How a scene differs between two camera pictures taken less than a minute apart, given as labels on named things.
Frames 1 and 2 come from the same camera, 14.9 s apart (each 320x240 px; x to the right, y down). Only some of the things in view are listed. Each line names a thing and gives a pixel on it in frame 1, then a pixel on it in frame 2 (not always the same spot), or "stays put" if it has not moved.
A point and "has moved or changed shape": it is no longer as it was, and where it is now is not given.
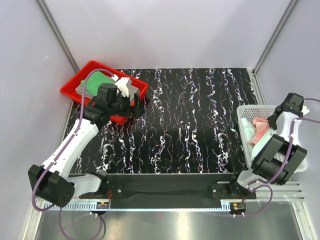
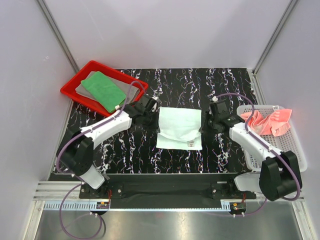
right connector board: (238, 207) stays put
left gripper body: (121, 107) to (150, 124)
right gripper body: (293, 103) to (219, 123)
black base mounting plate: (165, 191) stays put
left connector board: (102, 205) stays put
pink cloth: (262, 125) has moved or changed shape
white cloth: (248, 133) has moved or changed shape
